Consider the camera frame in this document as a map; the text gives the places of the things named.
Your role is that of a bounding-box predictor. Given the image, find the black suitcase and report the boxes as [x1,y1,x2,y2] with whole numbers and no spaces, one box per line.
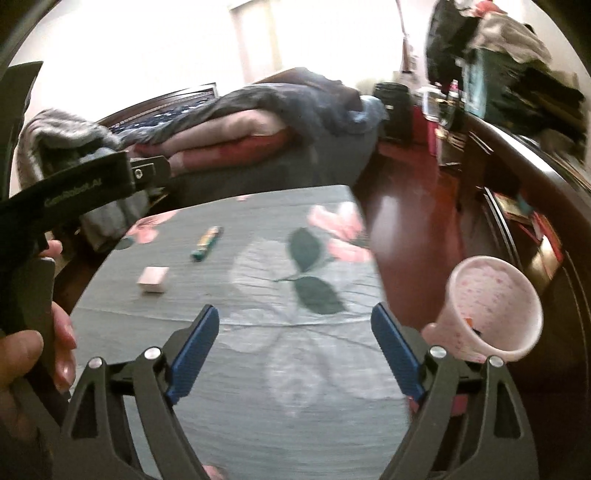
[373,82,413,142]

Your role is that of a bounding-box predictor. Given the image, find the grey crumpled cloth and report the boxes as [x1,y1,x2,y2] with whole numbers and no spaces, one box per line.
[470,11,553,64]

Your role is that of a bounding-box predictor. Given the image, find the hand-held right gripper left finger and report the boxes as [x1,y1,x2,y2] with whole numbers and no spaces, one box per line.
[58,304,221,480]

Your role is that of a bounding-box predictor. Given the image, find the grey floral tablecloth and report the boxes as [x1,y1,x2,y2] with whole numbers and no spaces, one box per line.
[69,185,416,480]

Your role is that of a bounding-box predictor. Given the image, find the teal bag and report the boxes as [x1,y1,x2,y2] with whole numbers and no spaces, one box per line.
[464,48,514,119]

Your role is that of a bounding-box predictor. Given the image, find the dark wooden headboard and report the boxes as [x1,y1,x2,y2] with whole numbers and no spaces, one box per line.
[95,83,218,136]

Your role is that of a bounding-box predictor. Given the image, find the dark wooden cabinet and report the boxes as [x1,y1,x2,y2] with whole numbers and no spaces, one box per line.
[434,111,591,416]

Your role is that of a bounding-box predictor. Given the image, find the person's left hand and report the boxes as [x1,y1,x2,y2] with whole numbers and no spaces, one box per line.
[0,240,78,467]

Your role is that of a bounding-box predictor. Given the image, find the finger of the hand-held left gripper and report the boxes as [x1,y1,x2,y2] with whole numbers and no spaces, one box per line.
[128,156,173,189]

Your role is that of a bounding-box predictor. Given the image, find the hanging dark clothes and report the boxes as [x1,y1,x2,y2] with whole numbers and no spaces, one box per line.
[425,0,482,85]

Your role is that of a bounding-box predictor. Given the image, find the small pink box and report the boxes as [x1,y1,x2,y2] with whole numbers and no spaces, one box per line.
[138,266,168,295]

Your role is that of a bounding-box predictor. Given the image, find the tan cover book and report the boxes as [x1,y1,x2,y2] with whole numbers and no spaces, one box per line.
[493,194,522,219]

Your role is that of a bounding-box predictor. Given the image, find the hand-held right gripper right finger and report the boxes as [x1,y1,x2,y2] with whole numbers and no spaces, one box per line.
[370,302,541,480]

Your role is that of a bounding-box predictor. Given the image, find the red blanket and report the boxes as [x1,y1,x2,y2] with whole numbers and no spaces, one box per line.
[139,130,301,174]

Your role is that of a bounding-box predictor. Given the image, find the grey striped cloth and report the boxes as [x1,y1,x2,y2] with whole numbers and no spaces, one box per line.
[18,108,151,253]

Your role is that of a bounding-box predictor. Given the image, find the green yellow marker pen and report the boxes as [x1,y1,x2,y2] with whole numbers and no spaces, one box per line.
[191,226,225,263]

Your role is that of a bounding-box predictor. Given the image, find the pink blanket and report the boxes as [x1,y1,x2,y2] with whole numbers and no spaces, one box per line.
[134,111,296,158]

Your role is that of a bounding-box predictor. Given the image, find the stack of dark folded clothes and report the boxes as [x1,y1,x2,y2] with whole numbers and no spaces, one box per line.
[502,60,588,154]

